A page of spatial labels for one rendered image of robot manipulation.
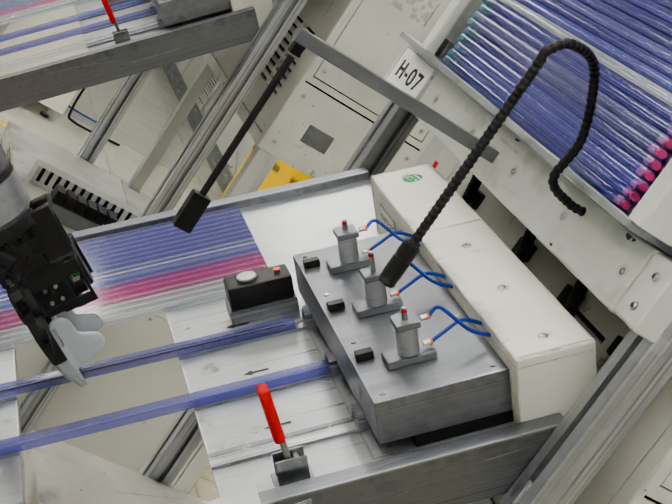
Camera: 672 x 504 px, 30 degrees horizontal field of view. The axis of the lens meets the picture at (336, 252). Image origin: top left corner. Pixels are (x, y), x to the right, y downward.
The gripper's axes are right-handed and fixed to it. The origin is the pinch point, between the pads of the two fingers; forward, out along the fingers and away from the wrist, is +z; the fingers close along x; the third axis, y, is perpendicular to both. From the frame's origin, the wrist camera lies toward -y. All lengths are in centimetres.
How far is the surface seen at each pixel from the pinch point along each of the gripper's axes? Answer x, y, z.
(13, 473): -15.2, -7.0, -1.0
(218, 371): -5.6, 14.7, 4.6
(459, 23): 27, 61, -7
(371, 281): -12.2, 33.4, -0.9
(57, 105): 438, -28, 104
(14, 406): -2.5, -6.6, -0.9
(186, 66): 670, 36, 188
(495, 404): -28.0, 38.2, 8.2
